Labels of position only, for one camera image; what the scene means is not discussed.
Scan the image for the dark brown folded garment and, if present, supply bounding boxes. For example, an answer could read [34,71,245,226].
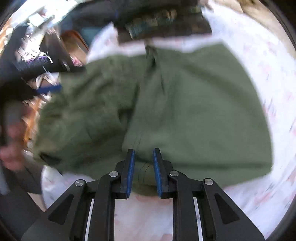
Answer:
[117,14,212,44]

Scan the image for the teal patterned folded blanket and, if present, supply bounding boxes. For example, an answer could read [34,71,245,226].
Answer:
[125,6,201,39]

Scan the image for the person left hand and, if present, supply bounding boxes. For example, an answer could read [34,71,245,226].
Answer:
[1,102,32,172]

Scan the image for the floral white bed sheet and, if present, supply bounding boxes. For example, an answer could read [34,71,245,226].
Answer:
[34,3,295,240]

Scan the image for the olive green cargo pants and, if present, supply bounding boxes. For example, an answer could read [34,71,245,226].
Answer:
[33,44,272,195]

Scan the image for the black folded garment on stack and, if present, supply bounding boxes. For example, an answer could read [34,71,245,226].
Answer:
[63,0,198,26]

